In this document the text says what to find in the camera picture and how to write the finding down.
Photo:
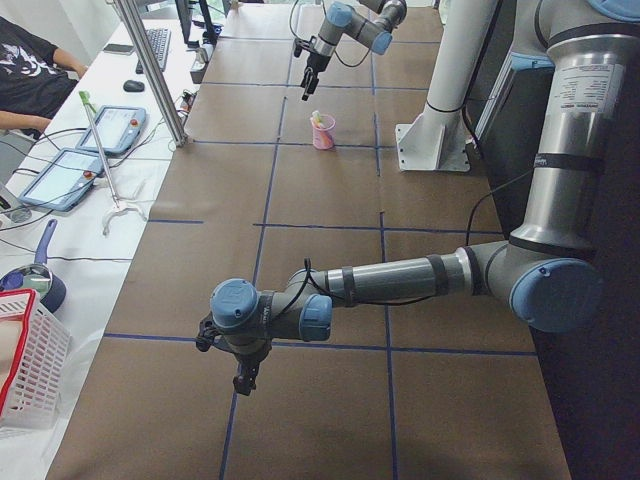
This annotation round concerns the white pedestal column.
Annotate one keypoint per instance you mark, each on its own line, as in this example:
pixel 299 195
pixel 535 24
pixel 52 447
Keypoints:
pixel 436 139

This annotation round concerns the blue saucepan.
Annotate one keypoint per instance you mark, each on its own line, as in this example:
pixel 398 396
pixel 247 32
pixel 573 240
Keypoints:
pixel 37 275

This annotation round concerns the pink mesh pen holder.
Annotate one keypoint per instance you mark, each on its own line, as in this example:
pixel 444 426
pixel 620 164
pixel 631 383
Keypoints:
pixel 328 124

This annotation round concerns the black smartphone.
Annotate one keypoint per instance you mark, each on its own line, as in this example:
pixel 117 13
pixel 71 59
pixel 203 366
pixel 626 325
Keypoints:
pixel 118 49

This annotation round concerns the aluminium frame post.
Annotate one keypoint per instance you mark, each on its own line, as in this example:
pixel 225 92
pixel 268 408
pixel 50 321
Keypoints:
pixel 128 13

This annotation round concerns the white plastic basket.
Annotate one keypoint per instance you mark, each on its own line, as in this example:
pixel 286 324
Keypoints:
pixel 34 346

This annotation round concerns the seated person in black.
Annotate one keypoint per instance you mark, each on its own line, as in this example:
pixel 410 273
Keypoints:
pixel 35 79

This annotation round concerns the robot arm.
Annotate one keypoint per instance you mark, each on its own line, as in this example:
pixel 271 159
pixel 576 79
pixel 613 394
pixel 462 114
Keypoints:
pixel 342 19
pixel 542 271

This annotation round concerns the black keyboard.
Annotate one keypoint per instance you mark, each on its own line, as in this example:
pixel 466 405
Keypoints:
pixel 159 40

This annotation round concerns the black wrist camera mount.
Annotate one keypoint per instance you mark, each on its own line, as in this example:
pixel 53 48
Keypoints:
pixel 207 334

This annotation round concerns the near teach pendant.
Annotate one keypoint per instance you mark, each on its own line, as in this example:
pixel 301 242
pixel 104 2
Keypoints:
pixel 64 181

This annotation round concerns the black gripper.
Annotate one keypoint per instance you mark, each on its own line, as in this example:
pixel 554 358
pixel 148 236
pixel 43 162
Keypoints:
pixel 316 63
pixel 248 361

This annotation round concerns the black monitor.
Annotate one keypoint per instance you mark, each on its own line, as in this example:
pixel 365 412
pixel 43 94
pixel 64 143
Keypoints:
pixel 196 13

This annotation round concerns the left power strip with plugs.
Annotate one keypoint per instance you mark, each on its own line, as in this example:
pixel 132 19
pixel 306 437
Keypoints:
pixel 187 100

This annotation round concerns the black computer mouse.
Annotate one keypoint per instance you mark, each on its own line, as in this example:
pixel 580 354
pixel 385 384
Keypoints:
pixel 133 86

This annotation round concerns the orange highlighter pen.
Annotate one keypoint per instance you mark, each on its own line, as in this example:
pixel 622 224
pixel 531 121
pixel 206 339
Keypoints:
pixel 325 139

